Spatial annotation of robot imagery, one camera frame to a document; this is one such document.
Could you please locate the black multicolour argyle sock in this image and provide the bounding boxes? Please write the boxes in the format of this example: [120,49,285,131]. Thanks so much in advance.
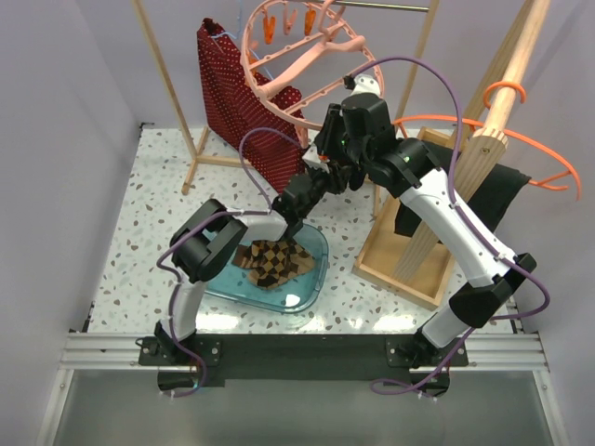
[341,166,366,191]

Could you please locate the pink round clip hanger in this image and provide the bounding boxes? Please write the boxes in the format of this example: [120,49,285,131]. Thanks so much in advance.
[241,1,377,147]

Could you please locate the beige brown argyle sock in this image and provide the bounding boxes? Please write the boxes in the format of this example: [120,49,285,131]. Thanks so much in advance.
[248,241,315,290]

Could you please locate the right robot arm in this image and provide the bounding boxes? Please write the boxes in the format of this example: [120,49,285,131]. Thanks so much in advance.
[315,93,536,365]

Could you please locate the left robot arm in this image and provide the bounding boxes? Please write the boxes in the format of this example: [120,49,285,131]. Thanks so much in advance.
[164,166,352,294]

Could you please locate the light blue hanger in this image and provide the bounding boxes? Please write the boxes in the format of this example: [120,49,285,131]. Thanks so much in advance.
[211,1,272,82]

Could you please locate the orange plastic hanger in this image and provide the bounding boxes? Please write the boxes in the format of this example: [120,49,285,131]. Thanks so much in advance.
[393,81,583,202]

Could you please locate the red polka dot garment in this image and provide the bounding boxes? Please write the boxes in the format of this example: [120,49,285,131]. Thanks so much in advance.
[196,18,305,192]

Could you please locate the wooden clothes rack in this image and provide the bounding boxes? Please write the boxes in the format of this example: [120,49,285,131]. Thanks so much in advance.
[133,1,557,309]

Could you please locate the black garment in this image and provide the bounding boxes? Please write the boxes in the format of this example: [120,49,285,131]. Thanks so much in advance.
[394,164,531,237]

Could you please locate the blue transparent plastic basin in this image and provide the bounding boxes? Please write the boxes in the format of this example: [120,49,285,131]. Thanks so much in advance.
[206,225,328,314]

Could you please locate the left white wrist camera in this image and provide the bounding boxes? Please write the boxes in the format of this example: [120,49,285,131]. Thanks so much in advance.
[302,145,324,170]

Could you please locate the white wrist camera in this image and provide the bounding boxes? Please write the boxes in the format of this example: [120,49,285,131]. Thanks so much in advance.
[302,145,324,170]
[343,73,381,97]

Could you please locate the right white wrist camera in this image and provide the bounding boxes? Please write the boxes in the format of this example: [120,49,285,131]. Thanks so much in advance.
[343,73,381,97]

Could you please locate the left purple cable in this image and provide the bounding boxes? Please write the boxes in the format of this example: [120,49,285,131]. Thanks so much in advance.
[155,127,308,399]

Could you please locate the purple cable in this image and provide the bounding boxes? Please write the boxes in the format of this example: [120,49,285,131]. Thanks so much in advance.
[155,127,308,399]
[343,56,552,397]

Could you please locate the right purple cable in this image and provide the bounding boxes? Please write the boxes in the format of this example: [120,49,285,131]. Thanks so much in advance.
[343,56,552,397]

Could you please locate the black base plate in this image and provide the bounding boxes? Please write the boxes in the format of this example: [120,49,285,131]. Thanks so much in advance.
[135,334,469,391]

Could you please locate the aluminium rail frame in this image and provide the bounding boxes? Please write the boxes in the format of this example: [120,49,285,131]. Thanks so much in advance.
[37,325,552,445]

